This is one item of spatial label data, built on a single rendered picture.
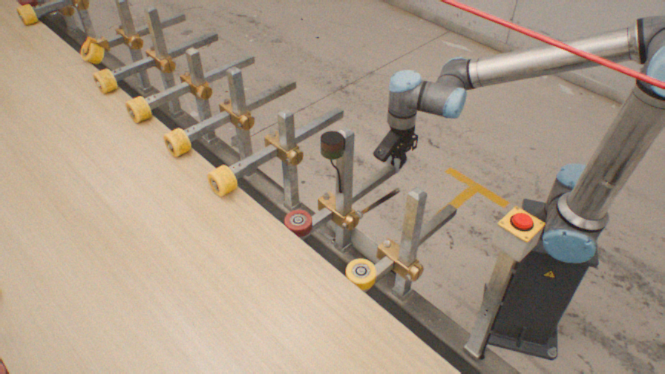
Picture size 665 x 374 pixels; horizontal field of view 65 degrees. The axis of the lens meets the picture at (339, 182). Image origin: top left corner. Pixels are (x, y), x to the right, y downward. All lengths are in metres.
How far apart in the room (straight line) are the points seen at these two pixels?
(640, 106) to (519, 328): 1.18
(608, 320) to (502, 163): 1.07
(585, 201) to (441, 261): 1.11
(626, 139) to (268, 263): 0.97
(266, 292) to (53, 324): 0.51
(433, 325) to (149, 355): 0.76
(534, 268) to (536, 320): 0.31
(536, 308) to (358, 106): 1.86
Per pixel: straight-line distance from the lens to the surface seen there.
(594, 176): 1.59
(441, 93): 1.52
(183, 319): 1.35
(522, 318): 2.28
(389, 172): 1.71
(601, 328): 2.61
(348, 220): 1.54
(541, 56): 1.56
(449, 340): 1.54
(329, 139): 1.33
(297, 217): 1.49
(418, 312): 1.57
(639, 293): 2.81
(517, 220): 1.11
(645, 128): 1.48
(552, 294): 2.14
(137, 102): 1.92
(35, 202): 1.78
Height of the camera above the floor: 2.01
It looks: 43 degrees down
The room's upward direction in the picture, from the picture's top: 1 degrees clockwise
